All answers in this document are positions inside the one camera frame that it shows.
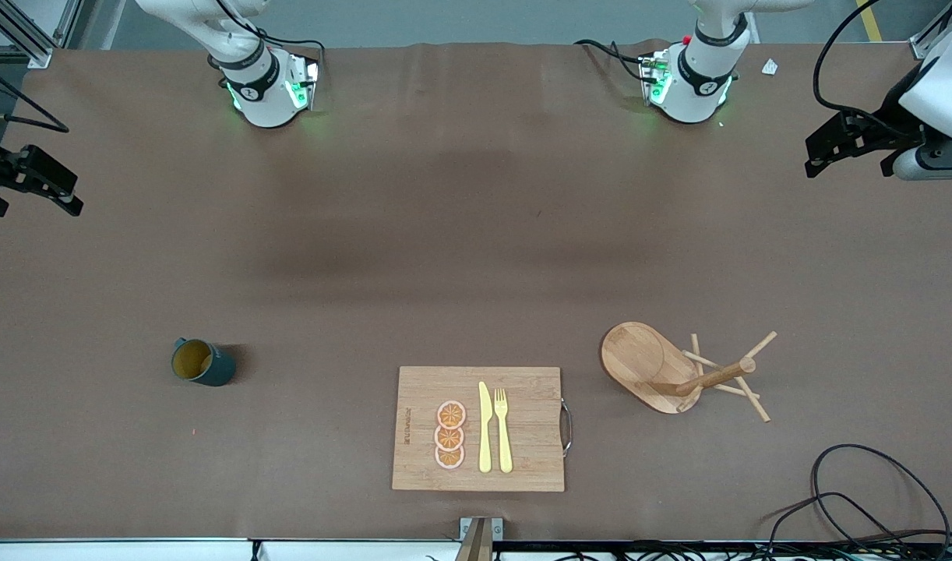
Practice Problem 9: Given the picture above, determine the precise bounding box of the black curved cable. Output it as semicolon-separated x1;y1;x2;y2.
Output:
759;490;925;550

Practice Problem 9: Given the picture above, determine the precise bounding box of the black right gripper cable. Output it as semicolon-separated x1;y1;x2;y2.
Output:
0;61;70;134

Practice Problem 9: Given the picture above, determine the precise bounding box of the aluminium frame post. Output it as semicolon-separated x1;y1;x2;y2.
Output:
0;0;85;71
908;0;952;61

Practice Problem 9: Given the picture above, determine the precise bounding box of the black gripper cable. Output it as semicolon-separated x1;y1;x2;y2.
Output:
0;61;70;134
813;0;917;129

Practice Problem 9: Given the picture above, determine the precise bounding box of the white table edge rail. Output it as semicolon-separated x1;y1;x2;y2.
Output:
0;537;463;561

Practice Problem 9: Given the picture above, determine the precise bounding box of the yellow plastic fork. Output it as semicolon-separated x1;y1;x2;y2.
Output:
494;388;515;475

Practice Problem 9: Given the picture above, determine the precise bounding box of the wooden mug rack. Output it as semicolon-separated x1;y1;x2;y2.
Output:
600;321;779;424

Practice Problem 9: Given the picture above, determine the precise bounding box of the black arm base cable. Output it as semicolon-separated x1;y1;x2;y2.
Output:
573;37;658;83
211;0;327;75

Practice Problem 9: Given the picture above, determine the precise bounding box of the metal bracket with post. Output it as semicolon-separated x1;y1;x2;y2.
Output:
459;516;505;561

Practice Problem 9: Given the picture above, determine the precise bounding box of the black left arm base cable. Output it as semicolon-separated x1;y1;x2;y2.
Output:
573;37;658;83

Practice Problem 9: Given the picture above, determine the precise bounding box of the black right arm base cable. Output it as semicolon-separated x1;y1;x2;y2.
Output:
211;0;327;75

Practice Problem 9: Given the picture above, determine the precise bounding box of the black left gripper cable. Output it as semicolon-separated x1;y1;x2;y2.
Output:
813;0;917;129

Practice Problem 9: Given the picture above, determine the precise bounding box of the bamboo cutting board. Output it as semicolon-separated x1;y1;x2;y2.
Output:
391;366;575;493

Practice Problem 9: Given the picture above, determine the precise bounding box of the black looped cable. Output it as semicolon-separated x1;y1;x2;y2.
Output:
809;443;952;550

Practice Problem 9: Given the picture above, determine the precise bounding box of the table cover sheet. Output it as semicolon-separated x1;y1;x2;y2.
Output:
0;39;952;543

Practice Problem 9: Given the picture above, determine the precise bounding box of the dark teal ribbed cup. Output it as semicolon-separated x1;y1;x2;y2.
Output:
171;337;237;388

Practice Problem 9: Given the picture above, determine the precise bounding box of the yellow plastic knife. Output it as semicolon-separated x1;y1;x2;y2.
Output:
478;381;494;475

